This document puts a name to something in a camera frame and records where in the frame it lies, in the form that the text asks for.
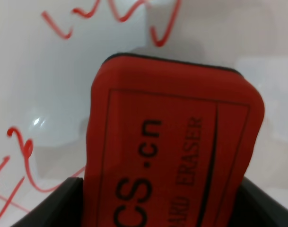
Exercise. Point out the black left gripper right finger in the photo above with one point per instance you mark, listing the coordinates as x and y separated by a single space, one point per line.
255 208

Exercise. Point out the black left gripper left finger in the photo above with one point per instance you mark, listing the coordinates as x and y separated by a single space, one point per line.
62 208

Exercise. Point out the red whiteboard eraser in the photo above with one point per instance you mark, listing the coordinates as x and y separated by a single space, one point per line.
168 143

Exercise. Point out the white board with aluminium frame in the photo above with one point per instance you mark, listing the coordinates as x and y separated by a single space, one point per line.
50 51

